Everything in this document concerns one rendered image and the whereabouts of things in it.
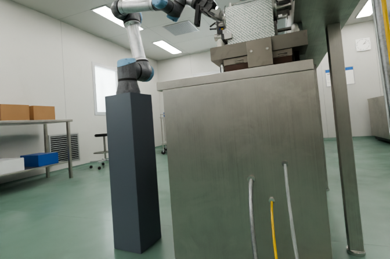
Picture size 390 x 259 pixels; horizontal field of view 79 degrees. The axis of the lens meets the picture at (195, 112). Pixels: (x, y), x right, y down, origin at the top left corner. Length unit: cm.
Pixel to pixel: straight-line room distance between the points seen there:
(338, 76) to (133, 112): 109
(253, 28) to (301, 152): 66
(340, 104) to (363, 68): 573
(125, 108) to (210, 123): 59
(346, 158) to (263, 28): 76
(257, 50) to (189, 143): 49
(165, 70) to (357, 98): 534
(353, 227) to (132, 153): 118
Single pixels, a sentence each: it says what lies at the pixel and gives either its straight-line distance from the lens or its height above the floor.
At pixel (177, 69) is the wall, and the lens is 765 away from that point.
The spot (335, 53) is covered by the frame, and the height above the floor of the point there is 99.
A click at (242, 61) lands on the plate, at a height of 95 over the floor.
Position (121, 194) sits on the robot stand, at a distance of 151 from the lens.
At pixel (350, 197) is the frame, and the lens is 144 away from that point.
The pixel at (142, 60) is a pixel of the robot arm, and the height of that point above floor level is 114.
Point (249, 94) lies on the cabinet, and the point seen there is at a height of 79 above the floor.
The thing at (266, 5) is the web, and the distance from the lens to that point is 134.
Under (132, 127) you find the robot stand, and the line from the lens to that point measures 139.
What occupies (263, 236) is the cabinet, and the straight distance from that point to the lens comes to 108.
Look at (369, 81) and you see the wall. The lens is 708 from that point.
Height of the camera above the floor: 70
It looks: 2 degrees up
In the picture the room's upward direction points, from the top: 4 degrees counter-clockwise
